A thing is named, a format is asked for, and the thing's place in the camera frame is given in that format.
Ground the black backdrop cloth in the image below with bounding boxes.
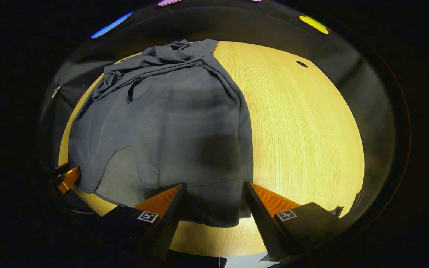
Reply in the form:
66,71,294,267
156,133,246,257
39,0,397,209

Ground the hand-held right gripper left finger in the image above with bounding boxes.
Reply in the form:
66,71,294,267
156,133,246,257
99,183,188,261

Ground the dark grey collared shirt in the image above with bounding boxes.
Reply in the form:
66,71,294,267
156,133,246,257
67,39,254,228

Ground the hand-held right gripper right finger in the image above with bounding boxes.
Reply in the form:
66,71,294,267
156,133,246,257
245,182,343,261

